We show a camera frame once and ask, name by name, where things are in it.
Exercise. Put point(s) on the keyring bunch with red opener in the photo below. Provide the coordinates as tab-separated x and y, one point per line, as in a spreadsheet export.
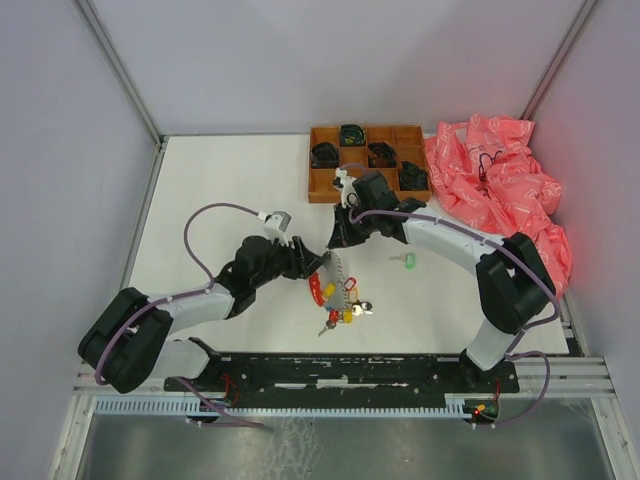
336	293

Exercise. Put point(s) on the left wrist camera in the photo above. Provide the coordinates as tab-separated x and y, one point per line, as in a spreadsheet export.
275	225

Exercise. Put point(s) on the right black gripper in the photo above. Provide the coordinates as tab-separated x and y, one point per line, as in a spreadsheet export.
341	236

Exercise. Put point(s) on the black item compartment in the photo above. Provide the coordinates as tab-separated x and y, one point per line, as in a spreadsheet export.
412	177
352	135
381	155
324	155

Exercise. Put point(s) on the black item top compartment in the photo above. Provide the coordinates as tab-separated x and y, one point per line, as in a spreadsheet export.
352	135

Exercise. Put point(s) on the black item right compartment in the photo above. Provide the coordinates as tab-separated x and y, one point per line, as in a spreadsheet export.
412	177

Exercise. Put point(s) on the pink plastic bag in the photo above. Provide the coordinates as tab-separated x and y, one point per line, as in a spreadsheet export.
483	173

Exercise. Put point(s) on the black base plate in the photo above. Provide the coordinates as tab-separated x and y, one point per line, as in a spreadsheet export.
411	375

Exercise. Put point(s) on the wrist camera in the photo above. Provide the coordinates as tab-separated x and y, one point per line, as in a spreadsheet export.
275	225
343	183

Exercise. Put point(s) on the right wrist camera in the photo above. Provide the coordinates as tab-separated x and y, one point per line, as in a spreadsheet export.
343	183

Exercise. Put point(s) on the aluminium frame rail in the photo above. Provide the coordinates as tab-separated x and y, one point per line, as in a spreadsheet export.
97	28

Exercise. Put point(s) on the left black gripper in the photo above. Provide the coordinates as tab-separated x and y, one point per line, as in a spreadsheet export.
301	259

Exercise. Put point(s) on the white slotted cable duct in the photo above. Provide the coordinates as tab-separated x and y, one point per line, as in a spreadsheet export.
191	406

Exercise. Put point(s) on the wooden compartment tray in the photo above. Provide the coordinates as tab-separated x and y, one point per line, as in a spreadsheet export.
396	151

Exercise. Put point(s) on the black item middle compartment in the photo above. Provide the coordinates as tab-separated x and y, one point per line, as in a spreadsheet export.
381	155

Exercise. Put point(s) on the black item left compartment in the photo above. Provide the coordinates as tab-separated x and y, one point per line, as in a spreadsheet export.
324	155

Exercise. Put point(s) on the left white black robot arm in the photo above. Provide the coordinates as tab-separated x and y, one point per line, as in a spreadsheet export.
128	341

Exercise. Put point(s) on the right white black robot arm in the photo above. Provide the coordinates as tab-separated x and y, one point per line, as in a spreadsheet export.
513	282

